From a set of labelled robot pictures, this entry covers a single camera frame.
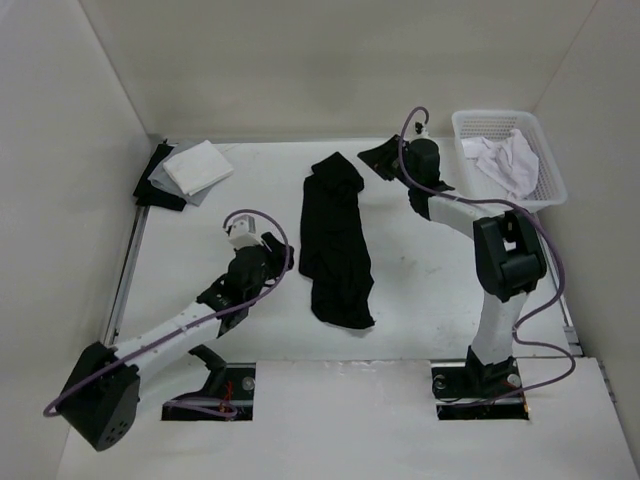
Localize black tank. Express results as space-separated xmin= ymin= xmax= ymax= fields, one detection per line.
xmin=133 ymin=141 xmax=187 ymax=212
xmin=298 ymin=152 xmax=375 ymax=330

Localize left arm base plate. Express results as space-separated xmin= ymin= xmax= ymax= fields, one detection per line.
xmin=161 ymin=363 xmax=257 ymax=422

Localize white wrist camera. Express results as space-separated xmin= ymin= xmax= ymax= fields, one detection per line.
xmin=407 ymin=121 xmax=431 ymax=142
xmin=224 ymin=214 xmax=261 ymax=250

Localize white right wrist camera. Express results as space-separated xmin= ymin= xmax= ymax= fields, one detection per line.
xmin=407 ymin=121 xmax=431 ymax=142

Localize folded grey tank top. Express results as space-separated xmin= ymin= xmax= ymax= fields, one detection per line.
xmin=147 ymin=140 xmax=212 ymax=206

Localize white plastic mesh basket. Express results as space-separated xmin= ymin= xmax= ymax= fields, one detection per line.
xmin=451 ymin=110 xmax=568 ymax=212

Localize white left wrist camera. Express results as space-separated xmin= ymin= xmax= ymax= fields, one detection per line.
xmin=224 ymin=214 xmax=261 ymax=250

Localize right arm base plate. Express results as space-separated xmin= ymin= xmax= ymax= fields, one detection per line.
xmin=431 ymin=359 xmax=529 ymax=421

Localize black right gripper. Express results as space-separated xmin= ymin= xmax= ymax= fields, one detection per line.
xmin=357 ymin=135 xmax=418 ymax=190

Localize folded black tank top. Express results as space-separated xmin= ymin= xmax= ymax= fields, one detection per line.
xmin=133 ymin=141 xmax=187 ymax=212

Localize right metal table rail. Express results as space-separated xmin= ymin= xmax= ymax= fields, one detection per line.
xmin=544 ymin=295 xmax=584 ymax=358

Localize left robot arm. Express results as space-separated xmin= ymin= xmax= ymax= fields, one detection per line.
xmin=53 ymin=232 xmax=294 ymax=452

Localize crumpled white tank top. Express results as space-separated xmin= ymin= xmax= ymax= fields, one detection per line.
xmin=461 ymin=129 xmax=540 ymax=200

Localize folded white tank top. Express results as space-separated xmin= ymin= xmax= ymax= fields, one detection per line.
xmin=163 ymin=140 xmax=234 ymax=196

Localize metal table rail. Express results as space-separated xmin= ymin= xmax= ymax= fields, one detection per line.
xmin=544 ymin=295 xmax=584 ymax=358
xmin=99 ymin=204 xmax=149 ymax=345

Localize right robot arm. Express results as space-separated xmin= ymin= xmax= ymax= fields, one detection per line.
xmin=357 ymin=136 xmax=547 ymax=401

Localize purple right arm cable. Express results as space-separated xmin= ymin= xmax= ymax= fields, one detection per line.
xmin=397 ymin=106 xmax=577 ymax=406

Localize left metal table rail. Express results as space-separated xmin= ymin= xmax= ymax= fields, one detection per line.
xmin=99 ymin=204 xmax=149 ymax=345

